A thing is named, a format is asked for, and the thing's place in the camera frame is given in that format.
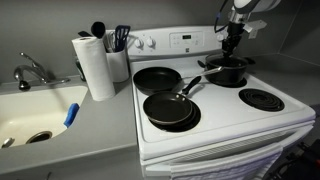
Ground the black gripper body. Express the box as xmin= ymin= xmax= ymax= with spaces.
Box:
xmin=227 ymin=21 xmax=245 ymax=41

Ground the white stove knob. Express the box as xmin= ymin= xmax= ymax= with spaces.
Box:
xmin=134 ymin=37 xmax=145 ymax=49
xmin=215 ymin=32 xmax=226 ymax=43
xmin=145 ymin=36 xmax=157 ymax=48

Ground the black cooking pot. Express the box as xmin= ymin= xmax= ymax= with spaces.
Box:
xmin=197 ymin=53 xmax=256 ymax=86

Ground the stove control display panel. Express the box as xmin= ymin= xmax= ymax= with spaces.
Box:
xmin=169 ymin=31 xmax=204 ymax=49

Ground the white electric stove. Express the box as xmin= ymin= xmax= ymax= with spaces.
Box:
xmin=128 ymin=25 xmax=317 ymax=180

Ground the black coil burner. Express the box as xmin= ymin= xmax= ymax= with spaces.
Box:
xmin=213 ymin=77 xmax=248 ymax=89
xmin=238 ymin=88 xmax=286 ymax=113

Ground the blue slotted spatula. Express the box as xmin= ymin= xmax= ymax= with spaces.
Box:
xmin=114 ymin=24 xmax=132 ymax=53

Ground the white utensil holder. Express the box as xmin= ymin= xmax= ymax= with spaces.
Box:
xmin=105 ymin=48 xmax=130 ymax=83

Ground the black ladle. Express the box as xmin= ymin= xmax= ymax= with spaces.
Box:
xmin=90 ymin=21 xmax=111 ymax=53

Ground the white paper towel roll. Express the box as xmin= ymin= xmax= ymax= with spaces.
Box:
xmin=71 ymin=35 xmax=117 ymax=102

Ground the black spatula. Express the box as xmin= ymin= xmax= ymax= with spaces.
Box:
xmin=77 ymin=30 xmax=93 ymax=38

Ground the chrome faucet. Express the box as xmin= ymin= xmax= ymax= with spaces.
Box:
xmin=13 ymin=51 xmax=72 ymax=92

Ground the cream kitchen sink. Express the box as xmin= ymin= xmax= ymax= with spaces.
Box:
xmin=0 ymin=84 xmax=89 ymax=149

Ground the metal sink drain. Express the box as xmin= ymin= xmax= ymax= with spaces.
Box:
xmin=25 ymin=130 xmax=54 ymax=145

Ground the metal sink stopper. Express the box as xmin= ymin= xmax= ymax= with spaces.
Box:
xmin=0 ymin=137 xmax=16 ymax=149

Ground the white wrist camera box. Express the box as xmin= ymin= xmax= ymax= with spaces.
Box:
xmin=242 ymin=19 xmax=268 ymax=39

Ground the dark cable with blue connector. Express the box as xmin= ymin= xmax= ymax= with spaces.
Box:
xmin=213 ymin=0 xmax=231 ymax=34

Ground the large pan with silver handle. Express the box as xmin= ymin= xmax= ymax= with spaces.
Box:
xmin=132 ymin=65 xmax=224 ymax=97

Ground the small pan with black handle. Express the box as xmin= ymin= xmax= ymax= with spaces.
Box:
xmin=142 ymin=75 xmax=203 ymax=126

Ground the wire whisk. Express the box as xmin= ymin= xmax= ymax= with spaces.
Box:
xmin=105 ymin=29 xmax=118 ymax=53

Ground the white oven door handle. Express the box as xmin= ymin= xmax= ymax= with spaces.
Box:
xmin=143 ymin=124 xmax=316 ymax=178

